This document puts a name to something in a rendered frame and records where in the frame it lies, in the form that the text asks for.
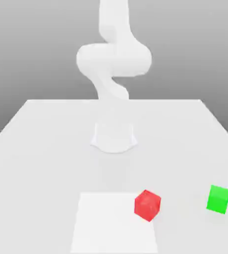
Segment small red cube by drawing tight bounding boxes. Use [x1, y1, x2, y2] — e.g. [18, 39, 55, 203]
[134, 189, 162, 223]

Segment small green cube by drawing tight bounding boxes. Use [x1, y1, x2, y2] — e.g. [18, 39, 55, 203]
[206, 185, 228, 215]

